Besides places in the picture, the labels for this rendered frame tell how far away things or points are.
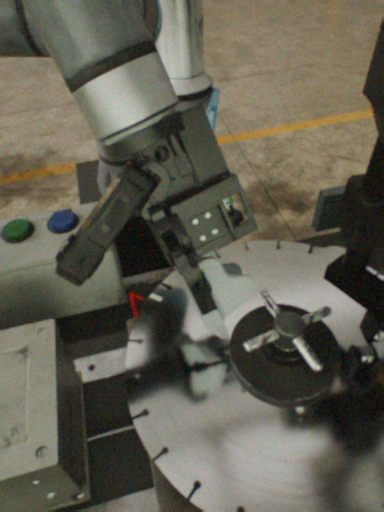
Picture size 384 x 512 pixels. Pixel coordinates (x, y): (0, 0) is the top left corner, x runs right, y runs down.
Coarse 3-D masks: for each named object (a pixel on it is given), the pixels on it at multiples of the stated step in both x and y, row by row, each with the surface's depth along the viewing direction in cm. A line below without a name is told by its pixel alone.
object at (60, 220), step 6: (66, 210) 66; (54, 216) 65; (60, 216) 65; (66, 216) 65; (72, 216) 65; (54, 222) 64; (60, 222) 64; (66, 222) 64; (72, 222) 64; (54, 228) 64; (60, 228) 64; (66, 228) 64
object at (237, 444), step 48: (288, 288) 48; (336, 288) 48; (144, 336) 44; (192, 336) 44; (336, 336) 43; (144, 384) 41; (192, 384) 40; (240, 384) 40; (336, 384) 40; (144, 432) 38; (192, 432) 37; (240, 432) 37; (288, 432) 37; (336, 432) 37; (192, 480) 35; (240, 480) 35; (288, 480) 34; (336, 480) 34
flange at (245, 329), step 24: (264, 312) 45; (240, 336) 43; (312, 336) 42; (240, 360) 41; (264, 360) 41; (288, 360) 39; (336, 360) 41; (264, 384) 39; (288, 384) 39; (312, 384) 39
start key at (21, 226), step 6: (12, 222) 65; (18, 222) 65; (24, 222) 65; (6, 228) 64; (12, 228) 64; (18, 228) 64; (24, 228) 64; (30, 228) 65; (6, 234) 63; (12, 234) 63; (18, 234) 63; (24, 234) 63
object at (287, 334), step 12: (264, 300) 41; (276, 312) 40; (288, 312) 39; (312, 312) 40; (324, 312) 40; (276, 324) 38; (288, 324) 38; (300, 324) 38; (264, 336) 38; (276, 336) 38; (288, 336) 38; (300, 336) 38; (252, 348) 38; (288, 348) 39; (300, 348) 37; (312, 360) 36
